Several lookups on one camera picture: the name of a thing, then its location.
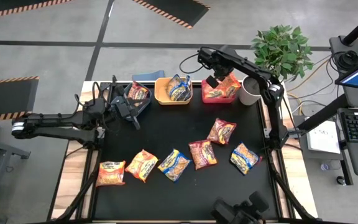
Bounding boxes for black hazard-striped floor mat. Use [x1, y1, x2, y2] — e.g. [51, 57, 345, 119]
[132, 0, 211, 29]
[0, 0, 74, 21]
[0, 75, 40, 122]

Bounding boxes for pink plastic bin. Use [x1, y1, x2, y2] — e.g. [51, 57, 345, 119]
[201, 80, 239, 105]

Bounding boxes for black handheld camera rig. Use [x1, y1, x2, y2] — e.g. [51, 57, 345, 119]
[210, 190, 270, 224]

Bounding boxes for coiled black cable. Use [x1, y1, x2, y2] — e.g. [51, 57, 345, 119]
[334, 49, 358, 74]

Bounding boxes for black support beam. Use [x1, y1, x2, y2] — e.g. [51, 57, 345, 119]
[296, 93, 352, 131]

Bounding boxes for grey equipment box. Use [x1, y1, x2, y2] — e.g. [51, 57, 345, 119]
[328, 34, 358, 68]

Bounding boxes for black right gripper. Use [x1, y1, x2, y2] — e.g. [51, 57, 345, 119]
[206, 60, 235, 89]

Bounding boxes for black table mat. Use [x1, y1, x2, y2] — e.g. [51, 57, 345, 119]
[93, 83, 279, 221]

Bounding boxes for green leafy plant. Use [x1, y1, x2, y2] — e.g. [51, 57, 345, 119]
[250, 24, 315, 82]

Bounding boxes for white cup with dark rim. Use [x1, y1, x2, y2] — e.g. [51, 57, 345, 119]
[239, 76, 265, 106]

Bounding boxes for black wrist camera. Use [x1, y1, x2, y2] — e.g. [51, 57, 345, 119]
[84, 98, 109, 121]
[196, 45, 226, 68]

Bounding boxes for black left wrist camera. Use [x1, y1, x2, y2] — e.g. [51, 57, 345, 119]
[84, 98, 109, 121]

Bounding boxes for teal plastic bin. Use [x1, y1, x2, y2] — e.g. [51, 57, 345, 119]
[109, 81, 152, 122]

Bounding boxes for red Maruchan ramen pack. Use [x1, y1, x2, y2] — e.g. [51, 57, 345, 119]
[188, 139, 219, 171]
[127, 81, 150, 105]
[207, 117, 237, 146]

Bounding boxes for clear plastic bottle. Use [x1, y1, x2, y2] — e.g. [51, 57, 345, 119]
[319, 160, 341, 172]

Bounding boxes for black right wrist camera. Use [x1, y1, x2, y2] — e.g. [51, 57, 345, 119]
[196, 45, 226, 68]

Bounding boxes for white paper sheet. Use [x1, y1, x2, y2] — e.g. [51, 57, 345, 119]
[306, 119, 341, 155]

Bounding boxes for yellow plastic bin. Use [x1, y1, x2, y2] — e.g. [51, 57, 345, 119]
[154, 77, 194, 106]

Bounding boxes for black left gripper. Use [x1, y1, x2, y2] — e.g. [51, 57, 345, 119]
[110, 83, 141, 131]

